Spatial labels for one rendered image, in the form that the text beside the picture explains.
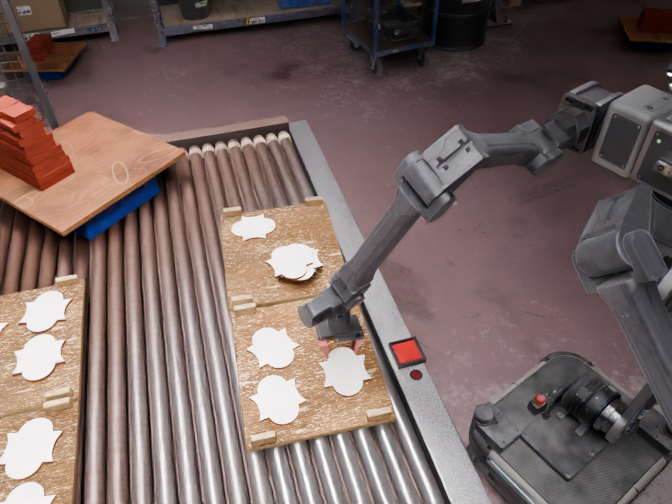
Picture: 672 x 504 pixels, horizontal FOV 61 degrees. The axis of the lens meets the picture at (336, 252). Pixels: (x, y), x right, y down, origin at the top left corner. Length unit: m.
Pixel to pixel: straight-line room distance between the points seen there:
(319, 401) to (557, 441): 1.08
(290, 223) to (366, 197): 1.65
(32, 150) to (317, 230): 0.89
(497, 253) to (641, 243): 2.36
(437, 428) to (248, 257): 0.75
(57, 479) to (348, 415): 0.65
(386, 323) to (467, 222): 1.84
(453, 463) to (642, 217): 0.72
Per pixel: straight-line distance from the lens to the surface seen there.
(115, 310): 1.71
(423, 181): 0.98
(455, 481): 1.35
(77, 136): 2.26
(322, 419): 1.38
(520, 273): 3.10
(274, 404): 1.40
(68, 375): 1.59
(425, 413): 1.42
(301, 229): 1.81
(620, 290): 0.87
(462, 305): 2.88
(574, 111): 1.37
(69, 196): 1.96
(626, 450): 2.34
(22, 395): 1.61
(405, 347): 1.51
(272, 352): 1.48
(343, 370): 1.43
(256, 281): 1.66
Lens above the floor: 2.13
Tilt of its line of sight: 44 degrees down
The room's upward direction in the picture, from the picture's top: 1 degrees counter-clockwise
